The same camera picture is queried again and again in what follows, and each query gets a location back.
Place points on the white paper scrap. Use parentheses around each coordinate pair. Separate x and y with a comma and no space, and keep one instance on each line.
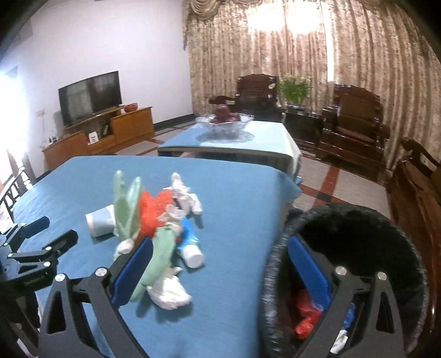
(339,342)

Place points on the dark wooden side table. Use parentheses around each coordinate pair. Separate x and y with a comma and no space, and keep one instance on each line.
(303,127)

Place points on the dark wooden sofa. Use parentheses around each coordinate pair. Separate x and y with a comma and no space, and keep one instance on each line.
(417,213)

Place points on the wooden television cabinet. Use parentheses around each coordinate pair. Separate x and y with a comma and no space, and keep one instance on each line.
(132,127)

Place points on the blue tube with white cap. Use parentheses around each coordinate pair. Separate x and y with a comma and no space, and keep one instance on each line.
(187,241)

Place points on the white wall socket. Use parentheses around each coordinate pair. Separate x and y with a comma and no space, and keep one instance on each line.
(41,113)

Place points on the red plastic bag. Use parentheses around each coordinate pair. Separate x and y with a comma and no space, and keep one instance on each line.
(306,316)

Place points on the two-tone blue tablecloth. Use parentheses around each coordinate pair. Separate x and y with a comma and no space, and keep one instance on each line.
(265,137)

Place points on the beige patterned curtain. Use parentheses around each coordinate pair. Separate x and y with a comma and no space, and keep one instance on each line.
(361,44)

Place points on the black trash bin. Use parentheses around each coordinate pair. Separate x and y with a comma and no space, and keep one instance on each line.
(379,241)

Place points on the small white box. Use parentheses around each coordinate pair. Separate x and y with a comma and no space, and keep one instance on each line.
(93,138)

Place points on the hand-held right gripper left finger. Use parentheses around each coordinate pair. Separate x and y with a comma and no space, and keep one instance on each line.
(132,272)

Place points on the small red apple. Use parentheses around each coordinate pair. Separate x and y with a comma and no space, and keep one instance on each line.
(235,118)

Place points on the blue plastic wrapper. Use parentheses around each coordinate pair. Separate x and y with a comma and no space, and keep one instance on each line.
(349,315)

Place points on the flat screen television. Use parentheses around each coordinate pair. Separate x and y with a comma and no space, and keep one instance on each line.
(89,96)

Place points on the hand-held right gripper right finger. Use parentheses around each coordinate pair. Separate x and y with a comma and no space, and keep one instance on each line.
(308,272)

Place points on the glass fruit bowl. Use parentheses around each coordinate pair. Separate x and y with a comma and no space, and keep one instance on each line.
(224,130)

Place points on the large white tissue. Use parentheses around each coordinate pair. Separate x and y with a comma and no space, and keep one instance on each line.
(182,196)

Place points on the white paper cup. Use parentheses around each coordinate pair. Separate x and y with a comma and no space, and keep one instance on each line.
(100,220)

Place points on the dark lattice frame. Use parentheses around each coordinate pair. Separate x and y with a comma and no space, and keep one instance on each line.
(13,199)

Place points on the red mesh wrapper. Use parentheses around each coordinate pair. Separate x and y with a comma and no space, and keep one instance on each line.
(150,210)

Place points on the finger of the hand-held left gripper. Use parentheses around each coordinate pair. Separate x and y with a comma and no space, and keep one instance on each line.
(51,251)
(31,229)

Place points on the dark carved wooden armchair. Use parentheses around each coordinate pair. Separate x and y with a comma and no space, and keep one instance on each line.
(255,93)
(351,134)

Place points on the large red apple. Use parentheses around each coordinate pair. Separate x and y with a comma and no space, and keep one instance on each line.
(222,111)

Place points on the green potted plant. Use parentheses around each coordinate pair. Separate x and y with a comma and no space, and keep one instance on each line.
(294,89)

